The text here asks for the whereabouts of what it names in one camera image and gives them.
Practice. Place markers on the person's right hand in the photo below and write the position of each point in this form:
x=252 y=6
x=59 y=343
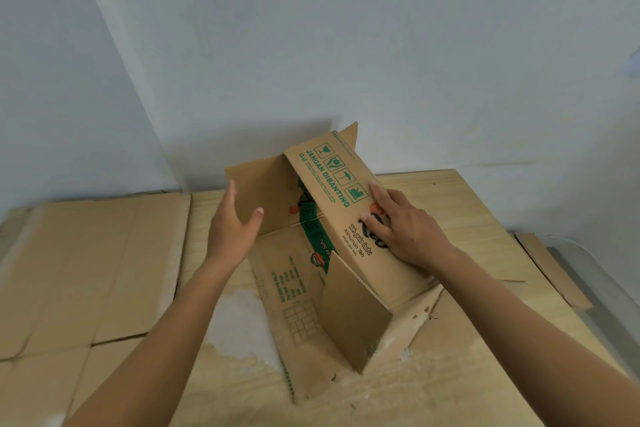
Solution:
x=415 y=231

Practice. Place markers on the person's left forearm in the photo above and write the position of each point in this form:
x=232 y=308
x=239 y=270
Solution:
x=160 y=341

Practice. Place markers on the plain brown cardboard box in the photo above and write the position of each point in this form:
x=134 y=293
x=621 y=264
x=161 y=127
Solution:
x=350 y=321
x=100 y=261
x=550 y=266

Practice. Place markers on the person's right forearm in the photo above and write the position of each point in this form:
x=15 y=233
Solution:
x=540 y=331

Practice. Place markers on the light wooden table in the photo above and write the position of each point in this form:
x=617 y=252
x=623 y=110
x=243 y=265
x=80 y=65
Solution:
x=450 y=366

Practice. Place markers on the person's left hand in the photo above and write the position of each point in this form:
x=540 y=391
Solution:
x=230 y=236

